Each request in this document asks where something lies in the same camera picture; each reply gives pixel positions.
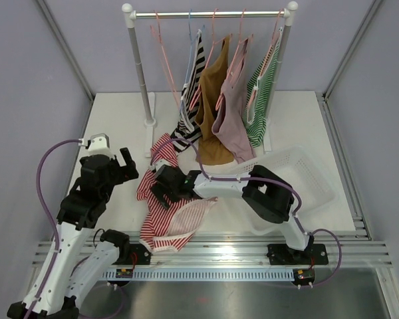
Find red striped tank top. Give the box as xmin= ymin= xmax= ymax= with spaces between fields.
xmin=136 ymin=133 xmax=217 ymax=253

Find brown tank top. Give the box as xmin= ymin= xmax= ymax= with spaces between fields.
xmin=195 ymin=35 xmax=234 ymax=165

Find black white striped tank top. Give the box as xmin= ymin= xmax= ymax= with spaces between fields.
xmin=170 ymin=29 xmax=205 ymax=143

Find pink wire hanger brown top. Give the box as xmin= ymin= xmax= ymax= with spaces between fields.
xmin=188 ymin=8 xmax=221 ymax=111

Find blue wire hanger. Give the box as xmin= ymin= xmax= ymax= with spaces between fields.
xmin=180 ymin=15 xmax=205 ymax=113

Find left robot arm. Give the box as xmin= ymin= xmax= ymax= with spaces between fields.
xmin=7 ymin=148 xmax=139 ymax=318

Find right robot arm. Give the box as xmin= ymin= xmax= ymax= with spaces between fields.
xmin=152 ymin=163 xmax=329 ymax=267

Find mauve pink tank top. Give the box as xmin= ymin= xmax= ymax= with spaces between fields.
xmin=211 ymin=36 xmax=255 ymax=163

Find green striped tank top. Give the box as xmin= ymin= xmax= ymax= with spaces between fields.
xmin=242 ymin=27 xmax=283 ymax=148

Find white plastic basket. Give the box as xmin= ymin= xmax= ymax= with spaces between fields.
xmin=228 ymin=146 xmax=338 ymax=231

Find white and grey clothes rack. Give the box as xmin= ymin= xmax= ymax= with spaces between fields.
xmin=122 ymin=1 xmax=299 ymax=158

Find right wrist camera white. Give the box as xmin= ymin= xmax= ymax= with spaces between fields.
xmin=149 ymin=159 xmax=171 ymax=172

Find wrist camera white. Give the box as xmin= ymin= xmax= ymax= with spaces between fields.
xmin=149 ymin=159 xmax=171 ymax=172
xmin=86 ymin=133 xmax=112 ymax=158

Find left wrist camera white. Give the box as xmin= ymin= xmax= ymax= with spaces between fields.
xmin=86 ymin=133 xmax=112 ymax=158

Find left aluminium frame post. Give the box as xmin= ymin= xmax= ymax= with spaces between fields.
xmin=33 ymin=0 xmax=95 ymax=103

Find aluminium frame post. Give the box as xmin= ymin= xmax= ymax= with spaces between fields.
xmin=323 ymin=0 xmax=385 ymax=102
xmin=33 ymin=0 xmax=95 ymax=103

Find pink wire hanger mauve top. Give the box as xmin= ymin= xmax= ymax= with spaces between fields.
xmin=215 ymin=8 xmax=247 ymax=111

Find pink wire hanger green top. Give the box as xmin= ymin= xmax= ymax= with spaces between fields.
xmin=247 ymin=9 xmax=285 ymax=109

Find right aluminium frame post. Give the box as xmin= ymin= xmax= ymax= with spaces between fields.
xmin=323 ymin=0 xmax=385 ymax=102

